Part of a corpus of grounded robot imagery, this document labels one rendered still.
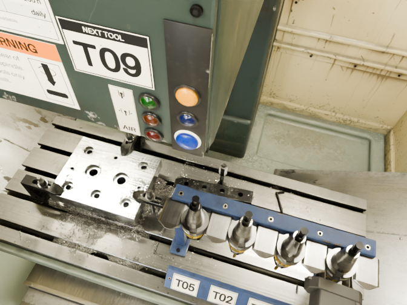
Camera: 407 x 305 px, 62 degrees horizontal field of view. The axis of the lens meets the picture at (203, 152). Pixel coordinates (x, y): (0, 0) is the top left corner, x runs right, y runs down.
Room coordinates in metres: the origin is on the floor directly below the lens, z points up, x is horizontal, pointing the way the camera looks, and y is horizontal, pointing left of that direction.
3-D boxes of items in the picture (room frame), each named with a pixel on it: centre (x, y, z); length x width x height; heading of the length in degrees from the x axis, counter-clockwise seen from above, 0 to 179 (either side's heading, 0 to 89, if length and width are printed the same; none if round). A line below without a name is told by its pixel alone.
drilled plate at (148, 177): (0.55, 0.31, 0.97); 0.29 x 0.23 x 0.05; 76
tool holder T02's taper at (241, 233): (0.28, -0.10, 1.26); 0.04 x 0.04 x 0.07
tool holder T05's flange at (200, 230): (0.31, 0.01, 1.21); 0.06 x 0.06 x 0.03
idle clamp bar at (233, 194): (0.53, -0.04, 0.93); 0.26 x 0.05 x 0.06; 81
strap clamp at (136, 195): (0.46, 0.15, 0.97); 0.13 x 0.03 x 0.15; 76
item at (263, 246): (0.27, -0.15, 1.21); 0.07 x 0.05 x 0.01; 166
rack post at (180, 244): (0.38, 0.05, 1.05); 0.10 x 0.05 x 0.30; 166
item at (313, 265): (0.24, -0.26, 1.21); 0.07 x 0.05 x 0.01; 166
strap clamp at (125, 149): (0.69, 0.25, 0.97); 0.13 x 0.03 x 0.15; 166
